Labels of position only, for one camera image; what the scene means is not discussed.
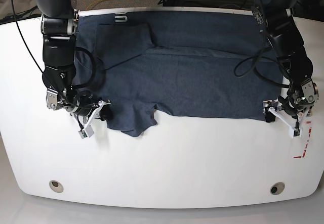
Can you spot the table cable grommet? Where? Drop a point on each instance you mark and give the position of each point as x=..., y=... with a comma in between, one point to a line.
x=277, y=188
x=56, y=186

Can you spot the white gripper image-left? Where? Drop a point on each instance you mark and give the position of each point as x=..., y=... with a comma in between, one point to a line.
x=100, y=110

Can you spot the left table cable grommet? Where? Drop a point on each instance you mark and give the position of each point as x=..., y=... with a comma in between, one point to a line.
x=56, y=186

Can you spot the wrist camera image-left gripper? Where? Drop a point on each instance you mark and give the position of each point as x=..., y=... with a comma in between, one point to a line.
x=86, y=132

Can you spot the red tape rectangle marking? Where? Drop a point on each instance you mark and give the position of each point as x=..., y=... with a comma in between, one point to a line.
x=302, y=142

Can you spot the right table cable grommet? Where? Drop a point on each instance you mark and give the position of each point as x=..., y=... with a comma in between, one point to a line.
x=277, y=188

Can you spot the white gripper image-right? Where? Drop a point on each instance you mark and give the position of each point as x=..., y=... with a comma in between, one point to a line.
x=273, y=110

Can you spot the black robot arm image-left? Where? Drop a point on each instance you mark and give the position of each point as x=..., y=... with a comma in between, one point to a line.
x=59, y=28

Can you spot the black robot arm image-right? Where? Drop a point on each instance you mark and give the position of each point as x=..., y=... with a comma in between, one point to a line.
x=281, y=35

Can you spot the dark blue T-shirt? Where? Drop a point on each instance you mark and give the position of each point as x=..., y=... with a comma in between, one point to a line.
x=181, y=63

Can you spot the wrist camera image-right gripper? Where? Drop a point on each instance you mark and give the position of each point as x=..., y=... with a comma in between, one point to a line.
x=295, y=132

